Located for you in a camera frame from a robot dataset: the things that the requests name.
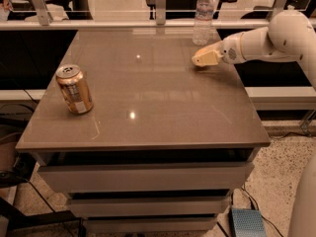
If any grey drawer cabinet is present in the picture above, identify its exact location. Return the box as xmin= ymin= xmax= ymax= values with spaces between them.
xmin=18 ymin=29 xmax=270 ymax=233

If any orange soda can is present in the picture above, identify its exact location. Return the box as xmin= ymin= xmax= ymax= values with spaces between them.
xmin=55 ymin=64 xmax=93 ymax=115

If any glass partition railing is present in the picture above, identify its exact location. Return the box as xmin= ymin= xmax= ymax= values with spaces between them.
xmin=0 ymin=0 xmax=316 ymax=31

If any black office chair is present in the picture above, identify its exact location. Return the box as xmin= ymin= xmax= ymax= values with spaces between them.
xmin=166 ymin=0 xmax=237 ymax=19

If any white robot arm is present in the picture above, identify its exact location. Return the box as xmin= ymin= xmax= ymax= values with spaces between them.
xmin=192 ymin=10 xmax=316 ymax=237

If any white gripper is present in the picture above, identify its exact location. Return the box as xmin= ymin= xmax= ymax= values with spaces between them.
xmin=192 ymin=33 xmax=246 ymax=67

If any black floor cable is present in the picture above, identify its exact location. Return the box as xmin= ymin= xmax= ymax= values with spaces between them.
xmin=240 ymin=185 xmax=286 ymax=237

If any clear plastic water bottle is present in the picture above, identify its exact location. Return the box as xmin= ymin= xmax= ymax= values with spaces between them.
xmin=193 ymin=0 xmax=216 ymax=45

